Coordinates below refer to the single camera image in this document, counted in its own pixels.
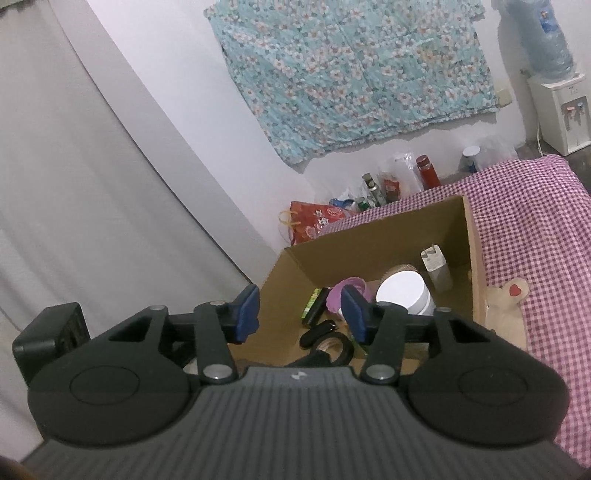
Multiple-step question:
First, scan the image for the brown jar gold lid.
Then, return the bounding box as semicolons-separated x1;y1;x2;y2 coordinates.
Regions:
381;264;419;282

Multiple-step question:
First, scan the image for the white curtain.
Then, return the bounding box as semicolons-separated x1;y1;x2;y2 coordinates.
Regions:
0;0;259;462

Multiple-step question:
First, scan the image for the floral blue cloth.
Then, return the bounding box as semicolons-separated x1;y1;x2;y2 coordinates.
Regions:
203;0;499;167

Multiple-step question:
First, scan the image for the white charger plug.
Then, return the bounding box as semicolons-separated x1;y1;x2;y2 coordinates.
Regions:
419;244;454;294

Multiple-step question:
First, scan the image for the green tube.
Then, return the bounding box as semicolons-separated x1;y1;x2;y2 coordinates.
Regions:
301;287;322;324

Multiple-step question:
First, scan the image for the red gift bag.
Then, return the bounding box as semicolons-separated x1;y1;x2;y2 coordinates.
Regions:
278;200;352;246

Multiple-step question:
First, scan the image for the white pill bottle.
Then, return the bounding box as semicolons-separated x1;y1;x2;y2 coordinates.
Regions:
375;271;436;319

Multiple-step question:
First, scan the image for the dark glass bottle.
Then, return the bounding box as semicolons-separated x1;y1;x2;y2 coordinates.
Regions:
361;173;384;208

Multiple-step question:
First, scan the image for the blue white cup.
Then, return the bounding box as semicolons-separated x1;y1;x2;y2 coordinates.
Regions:
458;146;482;174

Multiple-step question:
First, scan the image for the red bottle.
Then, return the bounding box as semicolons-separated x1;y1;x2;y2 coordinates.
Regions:
414;154;443;190

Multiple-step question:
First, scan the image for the black oval case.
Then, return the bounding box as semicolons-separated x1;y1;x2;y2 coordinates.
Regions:
299;320;339;350

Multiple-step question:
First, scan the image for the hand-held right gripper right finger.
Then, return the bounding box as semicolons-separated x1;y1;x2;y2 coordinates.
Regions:
341;285;491;385

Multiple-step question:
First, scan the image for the pink silicone bowl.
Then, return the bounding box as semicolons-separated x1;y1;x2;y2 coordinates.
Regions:
327;277;374;315

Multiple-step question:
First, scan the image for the brown cardboard box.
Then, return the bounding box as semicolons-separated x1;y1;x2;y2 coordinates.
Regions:
259;195;490;370

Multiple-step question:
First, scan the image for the black tape roll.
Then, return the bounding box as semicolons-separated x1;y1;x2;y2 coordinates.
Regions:
295;332;355;367

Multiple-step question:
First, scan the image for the red labelled can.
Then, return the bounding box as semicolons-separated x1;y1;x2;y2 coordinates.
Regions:
383;173;402;204

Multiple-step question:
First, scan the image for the clear plastic bag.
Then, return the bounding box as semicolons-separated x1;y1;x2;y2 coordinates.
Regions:
379;152;423;195

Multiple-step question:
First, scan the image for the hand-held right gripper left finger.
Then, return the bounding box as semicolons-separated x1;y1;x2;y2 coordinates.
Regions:
107;283;260;385

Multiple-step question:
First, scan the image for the purple checkered tablecloth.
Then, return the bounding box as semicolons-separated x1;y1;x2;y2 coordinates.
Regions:
314;154;591;462

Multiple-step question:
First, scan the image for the black cylinder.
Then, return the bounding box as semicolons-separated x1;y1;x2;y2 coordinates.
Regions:
305;287;332;329

